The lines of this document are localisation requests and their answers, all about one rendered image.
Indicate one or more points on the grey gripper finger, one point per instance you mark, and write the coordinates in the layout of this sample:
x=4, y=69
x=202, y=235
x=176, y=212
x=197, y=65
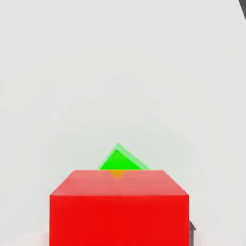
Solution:
x=191, y=233

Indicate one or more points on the small red cube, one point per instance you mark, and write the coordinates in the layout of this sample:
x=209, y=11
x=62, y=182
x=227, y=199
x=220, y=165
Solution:
x=119, y=217

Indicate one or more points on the small green cube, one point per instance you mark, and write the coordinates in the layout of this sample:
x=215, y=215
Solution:
x=120, y=161

